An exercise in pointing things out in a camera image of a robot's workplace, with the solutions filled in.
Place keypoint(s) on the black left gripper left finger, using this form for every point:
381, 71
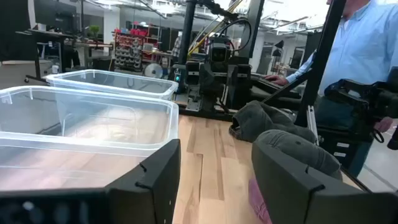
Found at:
155, 186

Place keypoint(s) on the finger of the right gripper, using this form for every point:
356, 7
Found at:
207, 79
234, 84

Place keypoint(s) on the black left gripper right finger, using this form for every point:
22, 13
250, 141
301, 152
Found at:
289, 193

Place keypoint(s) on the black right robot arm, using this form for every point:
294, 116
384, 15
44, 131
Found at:
188, 31

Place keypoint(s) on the grey box with teal light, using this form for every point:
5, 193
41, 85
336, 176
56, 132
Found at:
177, 79

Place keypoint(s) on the person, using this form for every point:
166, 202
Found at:
363, 46
177, 45

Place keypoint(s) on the white round fan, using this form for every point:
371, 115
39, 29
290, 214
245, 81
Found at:
153, 70

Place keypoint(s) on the person's hand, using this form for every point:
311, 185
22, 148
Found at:
276, 80
384, 124

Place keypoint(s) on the dark grey cap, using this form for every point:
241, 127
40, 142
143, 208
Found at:
258, 121

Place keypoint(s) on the grey clothing pile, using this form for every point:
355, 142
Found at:
298, 149

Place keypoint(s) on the shelf with red bins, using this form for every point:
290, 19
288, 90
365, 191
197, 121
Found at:
133, 49

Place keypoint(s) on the large clear plastic bin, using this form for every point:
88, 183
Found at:
93, 124

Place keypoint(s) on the green potted plant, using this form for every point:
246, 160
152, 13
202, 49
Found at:
94, 30

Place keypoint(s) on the dark office desk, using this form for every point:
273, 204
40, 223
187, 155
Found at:
46, 37

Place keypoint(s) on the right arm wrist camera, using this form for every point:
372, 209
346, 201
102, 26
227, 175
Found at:
219, 51

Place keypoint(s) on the black table edge rail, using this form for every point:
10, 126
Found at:
205, 112

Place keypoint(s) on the black diagonal frame brace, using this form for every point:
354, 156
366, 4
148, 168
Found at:
286, 88

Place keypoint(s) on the black metal frame post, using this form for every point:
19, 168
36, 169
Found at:
323, 56

